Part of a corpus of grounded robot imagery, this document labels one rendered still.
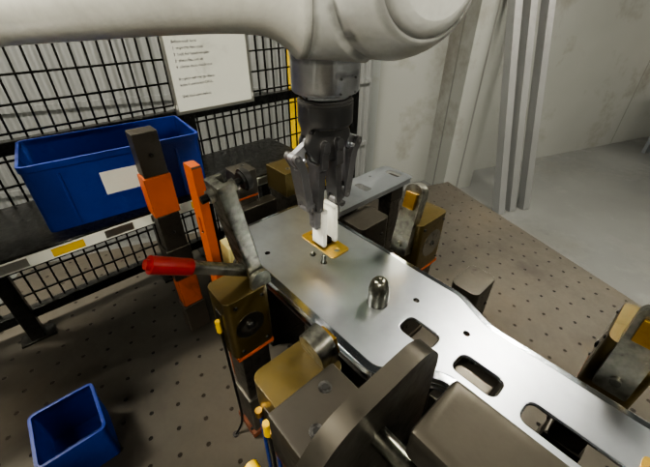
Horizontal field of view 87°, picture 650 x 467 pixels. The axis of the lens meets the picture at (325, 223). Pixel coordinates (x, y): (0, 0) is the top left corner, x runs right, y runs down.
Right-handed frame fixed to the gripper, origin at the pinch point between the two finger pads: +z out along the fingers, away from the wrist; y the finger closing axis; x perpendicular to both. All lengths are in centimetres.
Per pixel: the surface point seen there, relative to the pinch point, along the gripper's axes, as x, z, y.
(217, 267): -0.6, -1.7, -19.1
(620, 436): -42.5, 8.3, 4.6
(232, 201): -1.6, -10.8, -16.0
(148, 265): -0.4, -6.1, -26.4
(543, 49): 59, -3, 247
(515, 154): 50, 64, 231
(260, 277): -2.5, 1.7, -14.2
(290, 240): 9.4, 8.4, -0.5
